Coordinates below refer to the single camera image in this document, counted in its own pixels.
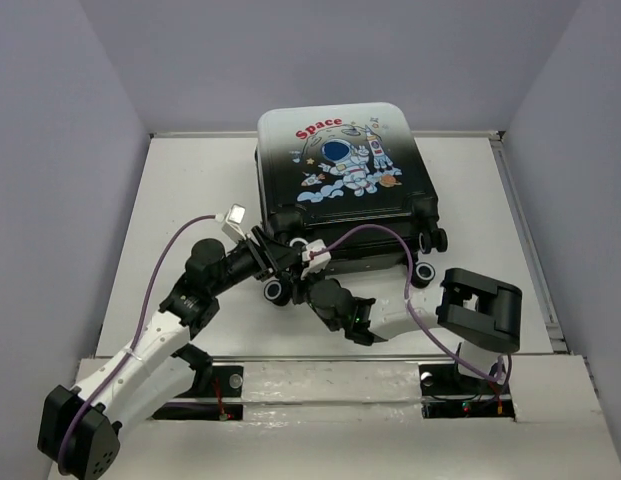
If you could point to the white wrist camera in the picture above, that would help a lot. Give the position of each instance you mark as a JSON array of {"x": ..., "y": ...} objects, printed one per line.
[
  {"x": 230, "y": 222},
  {"x": 315, "y": 257}
]

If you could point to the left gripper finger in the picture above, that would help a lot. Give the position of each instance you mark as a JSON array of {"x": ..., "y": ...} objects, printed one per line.
[
  {"x": 272, "y": 255},
  {"x": 282, "y": 276}
]

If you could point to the small black kids suitcase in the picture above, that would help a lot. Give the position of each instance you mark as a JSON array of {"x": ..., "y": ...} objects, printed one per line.
[{"x": 326, "y": 171}]

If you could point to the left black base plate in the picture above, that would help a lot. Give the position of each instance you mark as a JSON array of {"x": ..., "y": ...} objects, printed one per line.
[{"x": 213, "y": 396}]

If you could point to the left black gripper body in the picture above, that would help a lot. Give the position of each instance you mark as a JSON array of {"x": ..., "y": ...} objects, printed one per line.
[{"x": 246, "y": 261}]

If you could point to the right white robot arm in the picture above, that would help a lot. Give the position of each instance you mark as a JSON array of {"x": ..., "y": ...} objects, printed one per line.
[{"x": 474, "y": 320}]

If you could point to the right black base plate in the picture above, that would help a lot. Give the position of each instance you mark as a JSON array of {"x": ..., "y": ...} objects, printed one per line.
[{"x": 447, "y": 394}]

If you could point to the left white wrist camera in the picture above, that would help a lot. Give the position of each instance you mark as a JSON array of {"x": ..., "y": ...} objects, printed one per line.
[{"x": 230, "y": 222}]

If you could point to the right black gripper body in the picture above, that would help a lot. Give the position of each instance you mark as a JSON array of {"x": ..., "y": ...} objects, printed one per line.
[{"x": 335, "y": 326}]

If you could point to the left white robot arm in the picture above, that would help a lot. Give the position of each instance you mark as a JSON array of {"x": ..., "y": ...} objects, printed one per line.
[{"x": 81, "y": 427}]

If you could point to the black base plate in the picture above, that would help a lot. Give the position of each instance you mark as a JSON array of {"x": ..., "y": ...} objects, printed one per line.
[
  {"x": 213, "y": 396},
  {"x": 447, "y": 394}
]

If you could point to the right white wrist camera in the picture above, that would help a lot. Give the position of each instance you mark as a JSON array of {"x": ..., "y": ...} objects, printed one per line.
[{"x": 315, "y": 257}]

